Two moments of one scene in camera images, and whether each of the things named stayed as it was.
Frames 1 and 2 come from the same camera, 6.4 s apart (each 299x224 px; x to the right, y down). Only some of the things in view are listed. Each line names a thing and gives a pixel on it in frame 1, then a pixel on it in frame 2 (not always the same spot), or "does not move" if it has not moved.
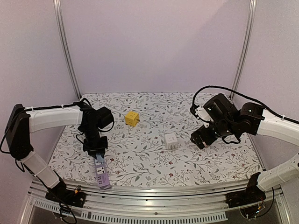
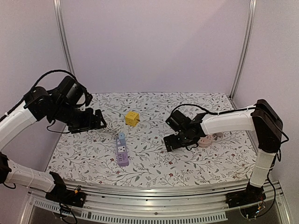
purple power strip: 102,175 to 122,155
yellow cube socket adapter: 132,118 does not move
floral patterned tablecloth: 150,143 does not move
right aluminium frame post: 253,10 does not move
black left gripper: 100,149 to 88,124
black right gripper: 203,137 to 173,141
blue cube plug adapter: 99,158 to 121,135
